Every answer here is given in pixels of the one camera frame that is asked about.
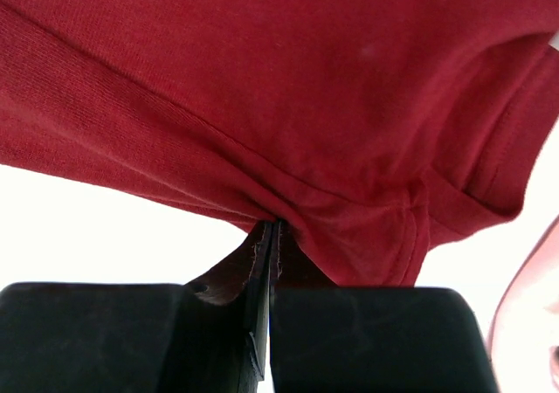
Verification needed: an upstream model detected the salmon pink t-shirt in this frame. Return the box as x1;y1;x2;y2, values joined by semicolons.
487;218;558;392

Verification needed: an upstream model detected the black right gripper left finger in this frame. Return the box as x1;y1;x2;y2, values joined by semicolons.
1;222;273;392

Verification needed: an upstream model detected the red t-shirt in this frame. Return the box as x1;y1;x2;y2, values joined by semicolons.
1;0;558;286

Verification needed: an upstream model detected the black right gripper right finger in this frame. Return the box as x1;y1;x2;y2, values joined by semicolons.
270;222;497;392

